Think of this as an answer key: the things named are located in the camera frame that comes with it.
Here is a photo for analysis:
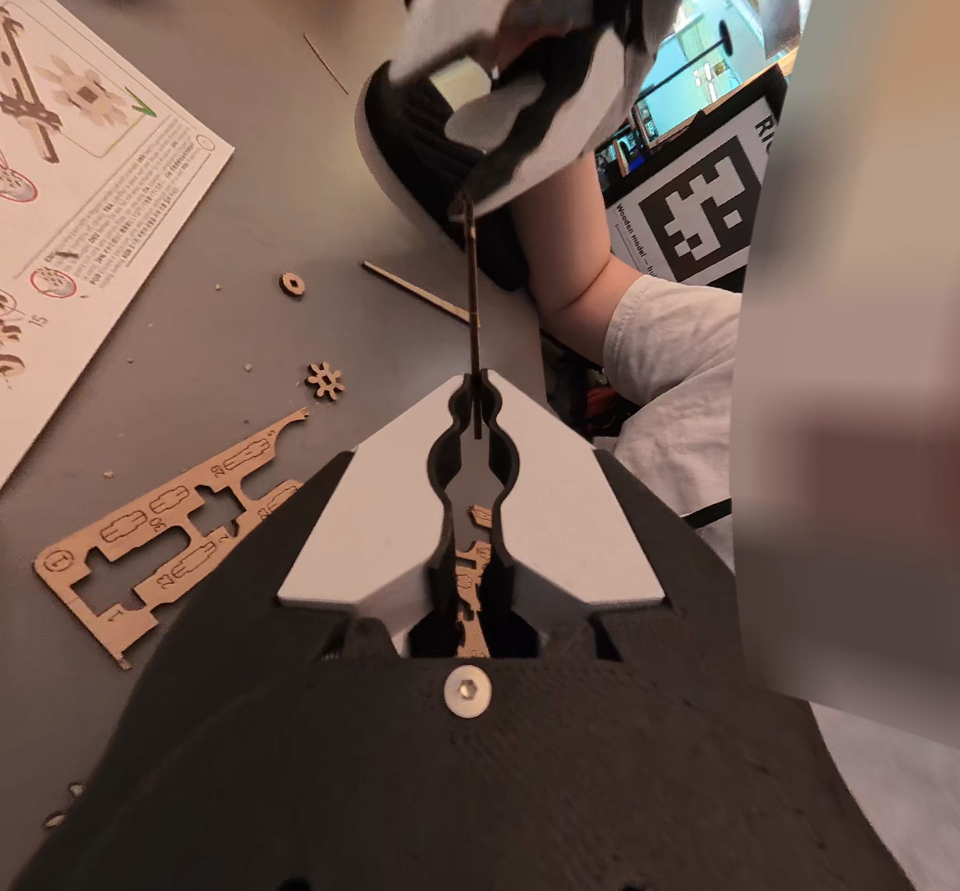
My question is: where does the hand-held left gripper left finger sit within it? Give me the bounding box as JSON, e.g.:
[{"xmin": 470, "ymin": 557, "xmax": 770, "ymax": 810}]
[{"xmin": 277, "ymin": 373, "xmax": 474, "ymax": 657}]

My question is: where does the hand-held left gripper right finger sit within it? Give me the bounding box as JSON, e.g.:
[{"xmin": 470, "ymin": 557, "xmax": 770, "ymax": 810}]
[{"xmin": 482, "ymin": 369, "xmax": 668, "ymax": 657}]

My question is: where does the wooden parts sheet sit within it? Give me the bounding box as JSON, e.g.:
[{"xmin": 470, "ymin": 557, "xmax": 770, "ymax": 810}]
[{"xmin": 452, "ymin": 193, "xmax": 498, "ymax": 660}]

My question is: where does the black metal stand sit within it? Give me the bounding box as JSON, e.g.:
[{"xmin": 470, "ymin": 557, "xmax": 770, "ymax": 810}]
[{"xmin": 643, "ymin": 19, "xmax": 734, "ymax": 96}]

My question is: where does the wooden gear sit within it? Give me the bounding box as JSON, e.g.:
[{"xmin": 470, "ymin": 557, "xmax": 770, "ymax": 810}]
[{"xmin": 305, "ymin": 361, "xmax": 347, "ymax": 403}]

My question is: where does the black framed tag sign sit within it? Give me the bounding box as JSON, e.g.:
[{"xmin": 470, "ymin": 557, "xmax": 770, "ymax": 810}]
[{"xmin": 598, "ymin": 69, "xmax": 790, "ymax": 291}]

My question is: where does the wooden toothpick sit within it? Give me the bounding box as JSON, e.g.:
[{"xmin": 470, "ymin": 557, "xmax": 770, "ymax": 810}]
[{"xmin": 303, "ymin": 32, "xmax": 351, "ymax": 96}]

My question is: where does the thin wooden stick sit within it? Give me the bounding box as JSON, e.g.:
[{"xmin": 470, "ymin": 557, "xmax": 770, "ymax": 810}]
[{"xmin": 361, "ymin": 259, "xmax": 481, "ymax": 327}]

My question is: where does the instruction booklet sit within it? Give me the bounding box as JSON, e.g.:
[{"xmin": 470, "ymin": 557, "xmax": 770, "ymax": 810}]
[{"xmin": 0, "ymin": 0, "xmax": 236, "ymax": 491}]

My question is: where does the black strap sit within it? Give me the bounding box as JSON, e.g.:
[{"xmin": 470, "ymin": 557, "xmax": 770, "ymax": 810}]
[{"xmin": 681, "ymin": 498, "xmax": 734, "ymax": 531}]

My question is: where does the wooden strip frame part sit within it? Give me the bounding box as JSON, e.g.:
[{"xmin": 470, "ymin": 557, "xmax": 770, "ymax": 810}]
[{"xmin": 33, "ymin": 407, "xmax": 311, "ymax": 672}]

